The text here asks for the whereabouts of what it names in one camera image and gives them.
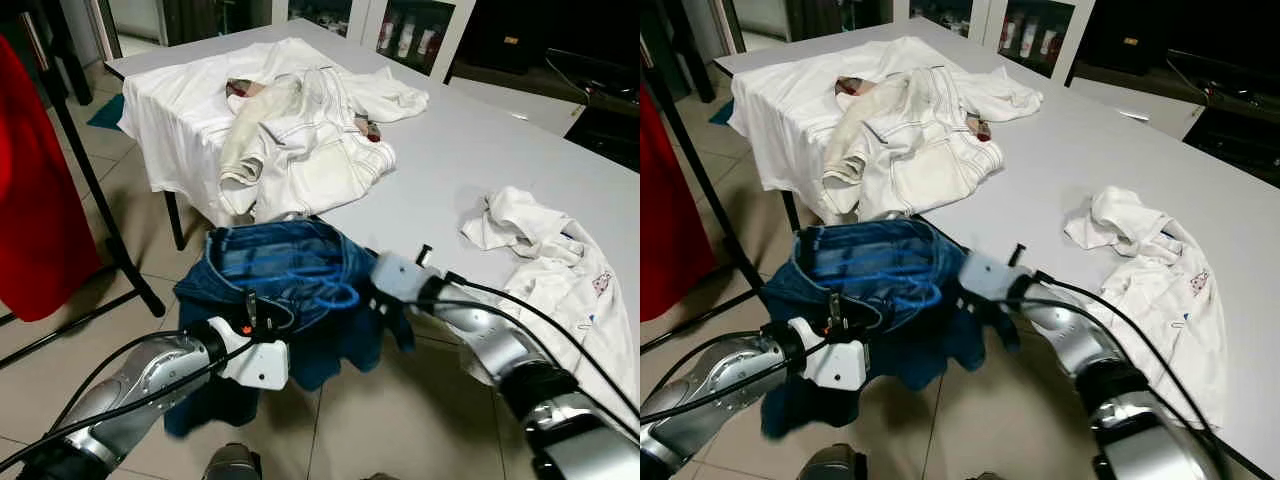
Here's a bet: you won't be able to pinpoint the blue denim jeans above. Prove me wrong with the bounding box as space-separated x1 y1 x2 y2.
163 217 418 441
760 217 1021 441

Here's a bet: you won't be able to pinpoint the white printed t-shirt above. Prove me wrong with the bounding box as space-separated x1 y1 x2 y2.
460 185 641 411
1063 185 1229 426

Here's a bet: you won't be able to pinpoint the grey robot left leg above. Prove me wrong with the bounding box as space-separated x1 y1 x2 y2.
797 445 869 480
203 442 263 480

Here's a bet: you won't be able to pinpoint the cream white jeans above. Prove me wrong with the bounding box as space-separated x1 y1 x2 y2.
218 65 398 226
822 65 1006 223

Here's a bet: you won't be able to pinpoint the white table with black legs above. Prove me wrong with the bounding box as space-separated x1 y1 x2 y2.
715 18 1280 476
105 18 641 421

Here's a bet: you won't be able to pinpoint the black garment rack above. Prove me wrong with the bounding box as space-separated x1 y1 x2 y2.
640 20 771 351
0 0 168 371

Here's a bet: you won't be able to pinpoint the red shirt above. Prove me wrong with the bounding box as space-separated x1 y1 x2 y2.
640 85 719 323
0 35 103 323

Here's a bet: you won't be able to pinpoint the white crumpled garment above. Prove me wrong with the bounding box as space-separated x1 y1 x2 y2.
962 65 1044 123
350 65 431 123

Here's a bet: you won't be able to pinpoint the large white draped t-shirt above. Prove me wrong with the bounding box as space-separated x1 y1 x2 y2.
728 38 941 223
118 38 331 226

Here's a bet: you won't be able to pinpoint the dark TV stand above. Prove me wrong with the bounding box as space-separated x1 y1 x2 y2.
540 0 641 166
1160 0 1280 191

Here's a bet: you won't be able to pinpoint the white glass-door cabinet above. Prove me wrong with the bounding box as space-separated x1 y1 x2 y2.
890 0 1096 83
270 0 476 83

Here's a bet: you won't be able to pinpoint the grey brown curtain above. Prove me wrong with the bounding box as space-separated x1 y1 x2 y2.
785 0 839 46
162 0 219 49

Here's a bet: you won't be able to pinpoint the tall black speaker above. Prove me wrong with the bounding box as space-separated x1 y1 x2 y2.
452 0 546 73
1072 0 1166 73

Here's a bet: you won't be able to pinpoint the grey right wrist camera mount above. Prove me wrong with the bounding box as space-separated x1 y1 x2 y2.
958 250 1016 304
370 252 429 307

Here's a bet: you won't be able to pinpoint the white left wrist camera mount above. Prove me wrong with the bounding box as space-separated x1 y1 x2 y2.
800 335 869 393
222 335 291 393

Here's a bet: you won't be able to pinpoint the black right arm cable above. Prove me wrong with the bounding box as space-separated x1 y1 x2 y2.
415 243 641 421
1005 243 1280 480

